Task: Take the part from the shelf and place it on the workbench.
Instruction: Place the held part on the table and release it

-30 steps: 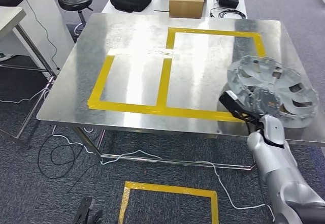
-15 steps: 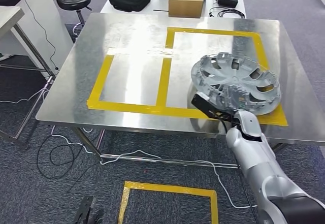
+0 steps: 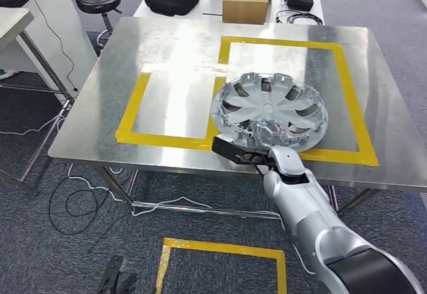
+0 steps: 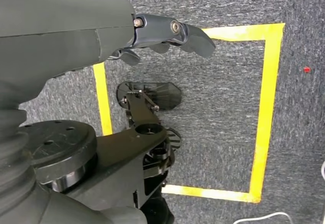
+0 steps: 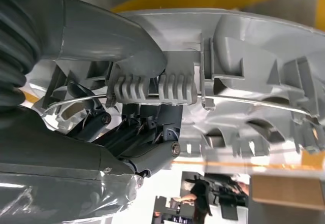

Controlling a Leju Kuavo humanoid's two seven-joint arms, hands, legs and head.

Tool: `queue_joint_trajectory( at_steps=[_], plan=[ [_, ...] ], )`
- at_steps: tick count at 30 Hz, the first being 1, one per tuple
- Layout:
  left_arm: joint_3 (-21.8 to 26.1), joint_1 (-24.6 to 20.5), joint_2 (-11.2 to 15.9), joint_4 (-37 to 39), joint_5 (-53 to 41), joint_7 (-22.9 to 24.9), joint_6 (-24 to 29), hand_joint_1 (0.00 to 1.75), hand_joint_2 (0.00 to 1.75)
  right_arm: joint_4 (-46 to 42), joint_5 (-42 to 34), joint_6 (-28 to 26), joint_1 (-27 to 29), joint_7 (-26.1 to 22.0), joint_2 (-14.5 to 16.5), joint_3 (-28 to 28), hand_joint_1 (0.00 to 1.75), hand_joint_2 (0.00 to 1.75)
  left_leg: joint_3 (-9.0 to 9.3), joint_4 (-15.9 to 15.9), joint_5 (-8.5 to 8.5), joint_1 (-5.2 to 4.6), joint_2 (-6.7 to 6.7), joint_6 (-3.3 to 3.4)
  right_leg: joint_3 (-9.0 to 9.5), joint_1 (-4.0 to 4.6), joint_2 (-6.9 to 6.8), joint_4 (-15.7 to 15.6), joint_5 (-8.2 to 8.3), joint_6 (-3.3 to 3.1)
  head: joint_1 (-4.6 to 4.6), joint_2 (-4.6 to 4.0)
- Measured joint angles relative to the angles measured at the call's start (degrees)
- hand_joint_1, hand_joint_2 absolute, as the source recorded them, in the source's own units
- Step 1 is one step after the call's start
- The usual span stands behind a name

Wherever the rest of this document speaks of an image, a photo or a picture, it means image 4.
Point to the dark robot left hand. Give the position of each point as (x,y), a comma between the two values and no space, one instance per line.
(63,30)

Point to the black robot left leg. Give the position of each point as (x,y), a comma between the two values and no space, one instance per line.
(114,162)

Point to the black robot foot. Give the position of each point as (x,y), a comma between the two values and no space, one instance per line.
(165,96)
(175,138)

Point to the yellow floor tape square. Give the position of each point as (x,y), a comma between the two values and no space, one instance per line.
(266,108)

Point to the small red scrap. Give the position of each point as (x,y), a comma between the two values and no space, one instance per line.
(307,69)

